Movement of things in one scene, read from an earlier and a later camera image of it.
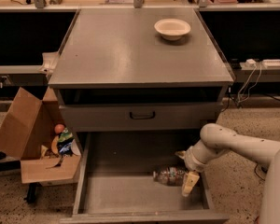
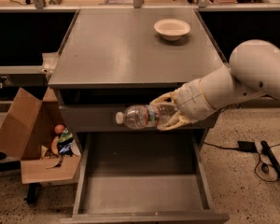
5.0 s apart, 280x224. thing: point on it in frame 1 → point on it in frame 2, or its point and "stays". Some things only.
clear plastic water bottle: (172, 175) → (141, 116)
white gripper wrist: (190, 161) → (190, 101)
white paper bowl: (172, 29) stays
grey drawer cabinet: (143, 83) stays
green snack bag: (65, 141) stays
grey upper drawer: (182, 117) stays
